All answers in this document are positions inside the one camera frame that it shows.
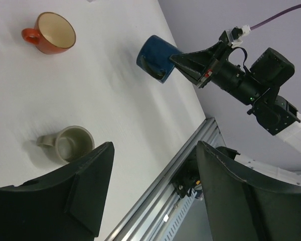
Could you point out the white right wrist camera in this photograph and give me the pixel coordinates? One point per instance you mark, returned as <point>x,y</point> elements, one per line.
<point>235,35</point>

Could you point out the aluminium mounting rail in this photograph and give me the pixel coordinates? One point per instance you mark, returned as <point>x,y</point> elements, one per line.
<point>143,220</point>

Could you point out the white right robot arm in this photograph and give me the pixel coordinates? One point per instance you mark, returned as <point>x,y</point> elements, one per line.
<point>273,112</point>

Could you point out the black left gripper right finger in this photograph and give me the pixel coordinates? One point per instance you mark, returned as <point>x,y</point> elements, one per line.
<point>247,199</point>

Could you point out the dark blue mug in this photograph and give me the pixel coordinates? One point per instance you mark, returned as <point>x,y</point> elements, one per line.
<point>154,58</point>

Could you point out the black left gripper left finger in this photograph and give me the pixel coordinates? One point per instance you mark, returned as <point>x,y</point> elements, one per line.
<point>65,204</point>

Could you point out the slotted cable duct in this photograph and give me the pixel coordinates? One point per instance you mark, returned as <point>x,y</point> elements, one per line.
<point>187,220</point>

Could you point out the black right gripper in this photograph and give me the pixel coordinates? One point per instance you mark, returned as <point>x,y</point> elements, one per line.
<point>213,65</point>

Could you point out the orange small cup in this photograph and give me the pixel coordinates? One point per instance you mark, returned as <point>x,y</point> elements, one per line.
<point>51,34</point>

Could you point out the olive green small cup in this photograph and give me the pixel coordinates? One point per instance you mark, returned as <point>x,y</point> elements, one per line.
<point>69,144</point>

